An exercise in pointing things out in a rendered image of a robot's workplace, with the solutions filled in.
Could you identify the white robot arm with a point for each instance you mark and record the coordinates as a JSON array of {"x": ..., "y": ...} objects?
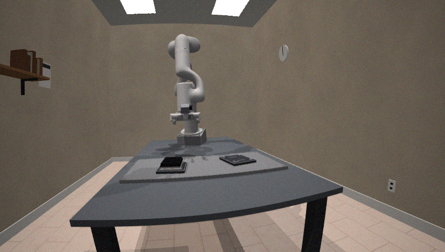
[{"x": 187, "y": 93}]

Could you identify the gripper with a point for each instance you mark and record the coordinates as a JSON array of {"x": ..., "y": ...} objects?
[{"x": 185, "y": 117}]

